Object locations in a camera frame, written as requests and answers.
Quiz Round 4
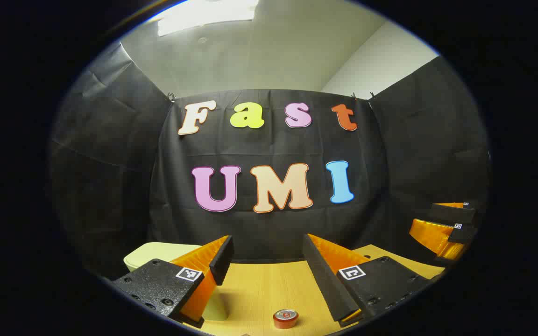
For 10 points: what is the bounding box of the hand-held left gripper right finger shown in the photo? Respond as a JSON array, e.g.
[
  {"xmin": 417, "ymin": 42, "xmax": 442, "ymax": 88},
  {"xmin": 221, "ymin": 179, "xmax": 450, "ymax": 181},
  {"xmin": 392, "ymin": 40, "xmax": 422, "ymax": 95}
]
[{"xmin": 302, "ymin": 233, "xmax": 434, "ymax": 328}]

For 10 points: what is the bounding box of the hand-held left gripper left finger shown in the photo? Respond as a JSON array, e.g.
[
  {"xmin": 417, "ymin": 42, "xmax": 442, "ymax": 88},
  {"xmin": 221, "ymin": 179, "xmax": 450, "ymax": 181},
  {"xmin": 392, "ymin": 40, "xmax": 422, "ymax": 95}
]
[{"xmin": 109, "ymin": 235, "xmax": 235, "ymax": 329}]

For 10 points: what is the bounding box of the pale green desktop garbage bin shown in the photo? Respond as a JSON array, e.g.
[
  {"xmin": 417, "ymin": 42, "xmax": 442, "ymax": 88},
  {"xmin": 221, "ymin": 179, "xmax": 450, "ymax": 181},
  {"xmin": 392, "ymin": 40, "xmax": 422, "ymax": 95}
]
[{"xmin": 123, "ymin": 242, "xmax": 229, "ymax": 322}]

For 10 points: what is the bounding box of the red pop can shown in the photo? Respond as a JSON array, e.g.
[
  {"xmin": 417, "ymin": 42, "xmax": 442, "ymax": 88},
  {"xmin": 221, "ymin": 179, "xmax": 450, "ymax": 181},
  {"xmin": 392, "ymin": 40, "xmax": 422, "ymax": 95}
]
[{"xmin": 273, "ymin": 308, "xmax": 299, "ymax": 329}]

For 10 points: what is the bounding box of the wooden desktop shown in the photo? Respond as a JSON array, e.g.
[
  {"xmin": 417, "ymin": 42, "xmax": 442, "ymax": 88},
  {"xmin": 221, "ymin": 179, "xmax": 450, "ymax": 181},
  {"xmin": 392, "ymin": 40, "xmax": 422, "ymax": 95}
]
[{"xmin": 185, "ymin": 244, "xmax": 447, "ymax": 336}]

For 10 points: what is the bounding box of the black backdrop cloth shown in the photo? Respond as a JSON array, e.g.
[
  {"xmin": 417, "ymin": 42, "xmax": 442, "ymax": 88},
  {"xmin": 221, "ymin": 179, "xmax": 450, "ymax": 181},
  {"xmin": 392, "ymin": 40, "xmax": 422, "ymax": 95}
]
[{"xmin": 49, "ymin": 40, "xmax": 491, "ymax": 280}]

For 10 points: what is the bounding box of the ceiling light panel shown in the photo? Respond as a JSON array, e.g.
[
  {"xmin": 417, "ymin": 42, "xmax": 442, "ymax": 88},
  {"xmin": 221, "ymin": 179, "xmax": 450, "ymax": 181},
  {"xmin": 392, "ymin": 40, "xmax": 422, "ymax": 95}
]
[{"xmin": 157, "ymin": 0, "xmax": 260, "ymax": 37}]

